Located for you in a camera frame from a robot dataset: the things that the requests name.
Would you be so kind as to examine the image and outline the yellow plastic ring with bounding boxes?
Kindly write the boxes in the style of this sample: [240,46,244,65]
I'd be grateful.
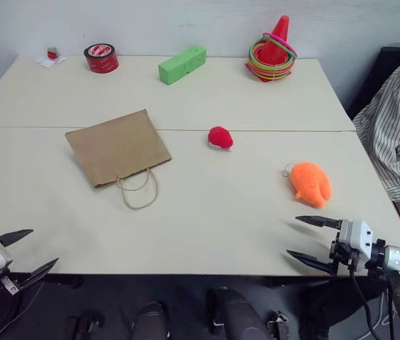
[247,52,294,74]

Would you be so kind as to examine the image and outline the pink plastic ring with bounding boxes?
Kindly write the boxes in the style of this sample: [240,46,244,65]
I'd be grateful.
[261,32,299,59]

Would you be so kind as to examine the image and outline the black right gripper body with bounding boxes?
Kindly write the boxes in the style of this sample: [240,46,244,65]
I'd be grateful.
[328,239,362,276]

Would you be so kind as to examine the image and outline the brown paper bag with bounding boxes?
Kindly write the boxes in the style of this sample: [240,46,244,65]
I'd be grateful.
[65,108,172,210]

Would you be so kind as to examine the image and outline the green rectangular box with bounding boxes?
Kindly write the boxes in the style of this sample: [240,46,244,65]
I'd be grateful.
[157,45,208,86]

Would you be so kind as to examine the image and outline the orange plastic ring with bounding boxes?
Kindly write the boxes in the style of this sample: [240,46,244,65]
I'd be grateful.
[248,58,293,79]

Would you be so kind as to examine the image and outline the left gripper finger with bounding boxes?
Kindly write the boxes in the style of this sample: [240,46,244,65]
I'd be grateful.
[0,229,35,248]
[17,257,60,293]

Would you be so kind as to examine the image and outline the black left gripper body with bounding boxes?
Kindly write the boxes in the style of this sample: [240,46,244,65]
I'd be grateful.
[0,262,28,305]

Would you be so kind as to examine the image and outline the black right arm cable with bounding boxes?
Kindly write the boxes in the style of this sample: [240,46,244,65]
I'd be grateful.
[348,263,380,340]

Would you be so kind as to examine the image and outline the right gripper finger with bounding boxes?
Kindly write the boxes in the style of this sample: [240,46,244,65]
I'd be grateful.
[295,215,343,230]
[286,249,338,276]

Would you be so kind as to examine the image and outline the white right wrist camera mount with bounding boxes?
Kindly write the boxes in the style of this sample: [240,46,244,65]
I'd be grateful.
[337,219,375,261]

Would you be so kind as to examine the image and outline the white paper scraps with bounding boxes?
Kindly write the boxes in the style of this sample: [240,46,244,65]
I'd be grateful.
[35,54,67,68]

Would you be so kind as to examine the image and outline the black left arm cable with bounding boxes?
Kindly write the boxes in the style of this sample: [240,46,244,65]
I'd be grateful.
[0,281,47,340]

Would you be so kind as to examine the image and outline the black chair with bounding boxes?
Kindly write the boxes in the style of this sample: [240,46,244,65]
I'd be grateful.
[348,46,400,121]

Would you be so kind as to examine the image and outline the person in striped shirt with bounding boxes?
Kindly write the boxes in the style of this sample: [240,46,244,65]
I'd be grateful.
[352,50,400,203]

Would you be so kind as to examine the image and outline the orange plush toy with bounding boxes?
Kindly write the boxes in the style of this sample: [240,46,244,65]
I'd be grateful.
[282,161,333,208]

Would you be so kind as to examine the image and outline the red tape roll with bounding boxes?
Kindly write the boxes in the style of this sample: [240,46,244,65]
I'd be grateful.
[83,43,120,74]

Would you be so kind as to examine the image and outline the dark rounded shape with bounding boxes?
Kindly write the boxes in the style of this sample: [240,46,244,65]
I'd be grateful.
[130,300,170,340]
[206,286,270,340]

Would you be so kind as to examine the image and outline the red plush toy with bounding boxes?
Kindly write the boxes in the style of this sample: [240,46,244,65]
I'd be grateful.
[207,125,234,151]

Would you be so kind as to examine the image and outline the red plastic cone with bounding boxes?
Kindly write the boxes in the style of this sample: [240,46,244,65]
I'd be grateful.
[245,15,294,84]

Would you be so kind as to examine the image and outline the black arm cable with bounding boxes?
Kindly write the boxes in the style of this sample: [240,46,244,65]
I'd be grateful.
[0,281,47,340]
[348,263,380,340]

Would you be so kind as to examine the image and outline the green plastic ring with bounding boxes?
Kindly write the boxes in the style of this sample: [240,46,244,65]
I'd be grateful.
[247,38,295,70]

